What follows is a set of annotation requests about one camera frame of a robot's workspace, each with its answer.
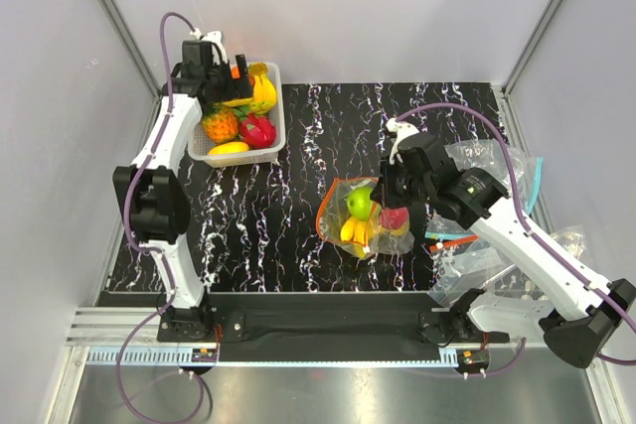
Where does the yellow banana bunch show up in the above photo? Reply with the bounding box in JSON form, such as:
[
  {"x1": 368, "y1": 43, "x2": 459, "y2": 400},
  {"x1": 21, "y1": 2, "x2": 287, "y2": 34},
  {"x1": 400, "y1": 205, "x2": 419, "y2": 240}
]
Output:
[{"x1": 340, "y1": 216, "x2": 383, "y2": 245}]

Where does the yellow starfruit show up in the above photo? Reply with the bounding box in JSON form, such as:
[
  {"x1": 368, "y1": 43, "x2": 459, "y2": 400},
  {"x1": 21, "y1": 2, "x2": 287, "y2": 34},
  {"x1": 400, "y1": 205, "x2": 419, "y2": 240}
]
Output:
[{"x1": 248, "y1": 63, "x2": 277, "y2": 115}]

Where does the clear bag red zipper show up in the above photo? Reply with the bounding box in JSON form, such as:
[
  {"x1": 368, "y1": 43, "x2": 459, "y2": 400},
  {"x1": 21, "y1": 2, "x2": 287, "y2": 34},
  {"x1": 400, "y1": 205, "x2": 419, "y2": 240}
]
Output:
[{"x1": 428, "y1": 236, "x2": 515, "y2": 307}]

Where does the small yellow mango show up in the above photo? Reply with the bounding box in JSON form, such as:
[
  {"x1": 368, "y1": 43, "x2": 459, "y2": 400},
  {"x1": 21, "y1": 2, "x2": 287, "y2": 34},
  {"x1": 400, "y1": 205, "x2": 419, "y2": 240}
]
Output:
[{"x1": 208, "y1": 141, "x2": 250, "y2": 155}]

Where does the green apple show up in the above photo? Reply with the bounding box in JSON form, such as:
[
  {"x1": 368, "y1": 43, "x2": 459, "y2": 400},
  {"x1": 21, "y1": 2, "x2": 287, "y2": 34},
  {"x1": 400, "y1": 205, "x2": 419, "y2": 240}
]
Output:
[{"x1": 346, "y1": 186, "x2": 381, "y2": 220}]

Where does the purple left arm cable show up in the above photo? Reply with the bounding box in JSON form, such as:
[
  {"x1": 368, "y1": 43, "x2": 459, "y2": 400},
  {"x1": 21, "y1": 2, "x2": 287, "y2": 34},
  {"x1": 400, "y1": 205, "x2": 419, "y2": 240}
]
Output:
[{"x1": 121, "y1": 11, "x2": 205, "y2": 306}]

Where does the white plastic fruit basket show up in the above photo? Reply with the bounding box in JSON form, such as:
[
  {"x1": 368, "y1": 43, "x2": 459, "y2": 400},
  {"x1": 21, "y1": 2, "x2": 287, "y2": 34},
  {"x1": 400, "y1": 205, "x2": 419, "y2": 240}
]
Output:
[{"x1": 187, "y1": 62, "x2": 286, "y2": 168}]

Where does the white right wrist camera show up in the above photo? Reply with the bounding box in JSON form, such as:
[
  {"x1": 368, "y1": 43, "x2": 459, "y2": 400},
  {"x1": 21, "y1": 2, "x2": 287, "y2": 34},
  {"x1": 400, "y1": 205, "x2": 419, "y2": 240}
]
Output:
[{"x1": 386, "y1": 118, "x2": 419, "y2": 165}]

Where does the red dragon fruit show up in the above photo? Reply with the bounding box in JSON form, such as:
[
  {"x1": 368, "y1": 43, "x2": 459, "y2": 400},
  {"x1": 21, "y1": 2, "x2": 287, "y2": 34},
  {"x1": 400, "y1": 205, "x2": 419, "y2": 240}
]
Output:
[{"x1": 239, "y1": 113, "x2": 276, "y2": 149}]

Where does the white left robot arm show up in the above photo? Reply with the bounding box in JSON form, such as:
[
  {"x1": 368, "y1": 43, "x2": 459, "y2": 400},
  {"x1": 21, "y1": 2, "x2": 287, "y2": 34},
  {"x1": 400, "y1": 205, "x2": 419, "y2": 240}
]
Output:
[{"x1": 112, "y1": 31, "x2": 253, "y2": 341}]

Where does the red apple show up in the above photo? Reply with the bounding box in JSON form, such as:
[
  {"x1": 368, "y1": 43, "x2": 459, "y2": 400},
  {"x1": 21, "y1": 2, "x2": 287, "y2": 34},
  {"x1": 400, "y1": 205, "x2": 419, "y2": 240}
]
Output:
[{"x1": 379, "y1": 208, "x2": 409, "y2": 231}]

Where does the small pineapple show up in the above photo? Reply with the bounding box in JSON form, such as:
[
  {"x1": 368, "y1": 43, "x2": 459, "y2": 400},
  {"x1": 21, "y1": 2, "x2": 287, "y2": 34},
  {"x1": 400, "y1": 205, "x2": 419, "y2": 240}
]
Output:
[{"x1": 201, "y1": 107, "x2": 239, "y2": 144}]

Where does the clear bag orange zipper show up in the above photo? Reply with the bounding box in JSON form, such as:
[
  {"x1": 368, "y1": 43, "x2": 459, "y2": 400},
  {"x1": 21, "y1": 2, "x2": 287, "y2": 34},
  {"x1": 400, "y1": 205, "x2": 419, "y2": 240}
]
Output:
[{"x1": 315, "y1": 177, "x2": 414, "y2": 259}]

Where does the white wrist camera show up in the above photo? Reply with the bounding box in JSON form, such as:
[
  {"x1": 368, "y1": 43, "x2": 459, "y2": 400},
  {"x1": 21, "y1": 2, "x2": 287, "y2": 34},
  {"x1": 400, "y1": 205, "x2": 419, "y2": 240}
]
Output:
[
  {"x1": 386, "y1": 118, "x2": 419, "y2": 165},
  {"x1": 190, "y1": 28, "x2": 229, "y2": 65}
]

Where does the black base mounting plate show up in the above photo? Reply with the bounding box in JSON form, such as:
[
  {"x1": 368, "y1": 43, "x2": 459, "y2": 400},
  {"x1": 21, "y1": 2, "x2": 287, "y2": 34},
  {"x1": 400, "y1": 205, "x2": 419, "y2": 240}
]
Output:
[{"x1": 156, "y1": 291, "x2": 511, "y2": 346}]

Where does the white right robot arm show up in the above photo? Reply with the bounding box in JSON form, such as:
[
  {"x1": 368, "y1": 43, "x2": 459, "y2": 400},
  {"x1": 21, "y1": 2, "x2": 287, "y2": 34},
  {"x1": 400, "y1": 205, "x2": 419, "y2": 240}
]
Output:
[{"x1": 371, "y1": 122, "x2": 635, "y2": 368}]

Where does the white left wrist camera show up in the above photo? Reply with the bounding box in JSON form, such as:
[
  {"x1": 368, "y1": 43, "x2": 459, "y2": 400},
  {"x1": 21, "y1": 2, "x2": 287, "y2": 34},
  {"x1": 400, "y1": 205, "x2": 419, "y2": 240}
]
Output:
[{"x1": 190, "y1": 28, "x2": 229, "y2": 65}]

